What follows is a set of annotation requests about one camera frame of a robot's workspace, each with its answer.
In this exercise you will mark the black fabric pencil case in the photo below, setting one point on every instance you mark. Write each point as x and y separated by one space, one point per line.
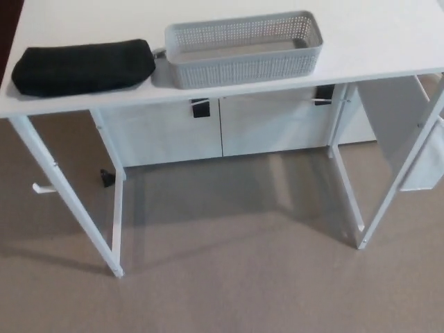
79 67

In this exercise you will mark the white cabinet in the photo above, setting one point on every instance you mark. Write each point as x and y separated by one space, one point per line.
163 135

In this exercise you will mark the grey perforated plastic basket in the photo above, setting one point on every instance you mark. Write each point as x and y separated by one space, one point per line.
243 66

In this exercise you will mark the small black floor object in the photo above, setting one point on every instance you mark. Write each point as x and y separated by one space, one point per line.
107 178

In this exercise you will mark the white hook on table leg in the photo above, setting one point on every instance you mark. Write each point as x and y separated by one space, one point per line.
41 189

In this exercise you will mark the dark brown door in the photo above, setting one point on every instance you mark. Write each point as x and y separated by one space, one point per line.
7 27

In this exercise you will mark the white metal table leg frame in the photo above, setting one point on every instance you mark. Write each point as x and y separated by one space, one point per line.
66 194
388 194

